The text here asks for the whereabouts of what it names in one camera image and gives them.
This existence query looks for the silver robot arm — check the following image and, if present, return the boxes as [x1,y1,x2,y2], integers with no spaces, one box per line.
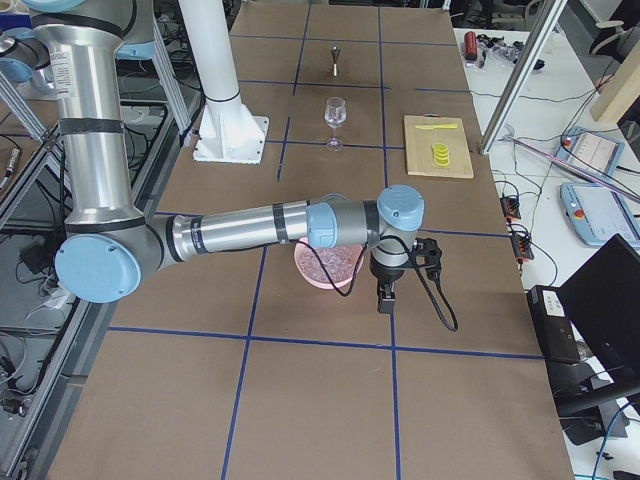
[28,1,425,303]

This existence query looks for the yellow plastic knife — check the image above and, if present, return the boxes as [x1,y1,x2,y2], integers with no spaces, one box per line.
[414,123,459,131]

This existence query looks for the wooden plank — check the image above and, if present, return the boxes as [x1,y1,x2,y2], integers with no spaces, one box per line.
[591,44,640,123]

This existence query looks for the clear ice cubes pile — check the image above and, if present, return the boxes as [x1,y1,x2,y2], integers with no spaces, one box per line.
[296,244,361,284]

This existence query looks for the clear wine glass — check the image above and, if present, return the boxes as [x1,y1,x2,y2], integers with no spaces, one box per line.
[324,97,347,151]

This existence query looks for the bamboo cutting board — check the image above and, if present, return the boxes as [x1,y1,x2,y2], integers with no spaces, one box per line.
[403,115,474,179]

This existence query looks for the grey office chair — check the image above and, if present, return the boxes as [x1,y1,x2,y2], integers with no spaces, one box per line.
[589,20,639,63]

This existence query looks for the aluminium frame beam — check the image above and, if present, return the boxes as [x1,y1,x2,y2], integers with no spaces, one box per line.
[479,0,567,155]

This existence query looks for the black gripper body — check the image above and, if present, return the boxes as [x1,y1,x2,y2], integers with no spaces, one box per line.
[369,259,405,296]

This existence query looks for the steel double jigger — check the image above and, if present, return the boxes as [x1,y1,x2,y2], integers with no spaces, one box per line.
[330,45,341,78]

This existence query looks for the teach pendant lower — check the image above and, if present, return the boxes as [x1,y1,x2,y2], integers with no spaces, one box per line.
[560,182,639,248]

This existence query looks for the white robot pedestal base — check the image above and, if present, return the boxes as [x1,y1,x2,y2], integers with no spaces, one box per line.
[179,0,269,165]

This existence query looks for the black box device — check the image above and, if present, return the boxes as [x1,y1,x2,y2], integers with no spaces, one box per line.
[527,285,580,365]

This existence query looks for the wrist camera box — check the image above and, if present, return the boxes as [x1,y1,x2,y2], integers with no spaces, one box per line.
[413,238,442,283]

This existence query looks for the red cylinder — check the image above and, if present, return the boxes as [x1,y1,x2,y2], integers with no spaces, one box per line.
[463,31,478,62]

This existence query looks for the teach pendant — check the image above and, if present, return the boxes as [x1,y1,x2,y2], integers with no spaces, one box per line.
[556,126,624,177]
[560,182,639,248]

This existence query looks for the pink bowl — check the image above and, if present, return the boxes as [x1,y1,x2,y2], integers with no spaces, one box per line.
[294,237,364,289]

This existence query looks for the teach pendant upper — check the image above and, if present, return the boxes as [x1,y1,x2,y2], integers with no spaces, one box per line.
[556,126,624,177]

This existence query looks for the black monitor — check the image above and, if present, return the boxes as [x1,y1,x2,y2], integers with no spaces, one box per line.
[558,234,639,375]

